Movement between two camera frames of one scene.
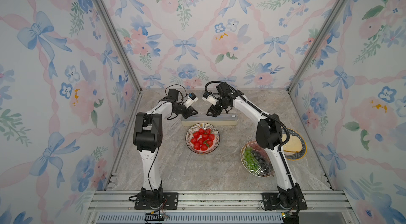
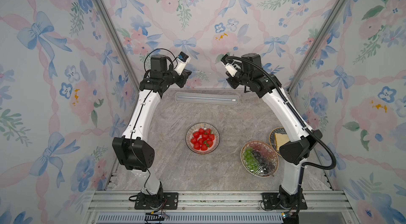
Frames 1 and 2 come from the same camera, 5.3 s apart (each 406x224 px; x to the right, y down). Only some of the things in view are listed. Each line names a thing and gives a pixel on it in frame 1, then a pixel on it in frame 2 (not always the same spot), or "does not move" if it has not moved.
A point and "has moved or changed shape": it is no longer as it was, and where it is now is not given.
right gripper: (214, 111) -> (234, 84)
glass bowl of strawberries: (202, 138) does not move
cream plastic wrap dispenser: (204, 120) has moved or changed shape
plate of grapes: (255, 160) does not move
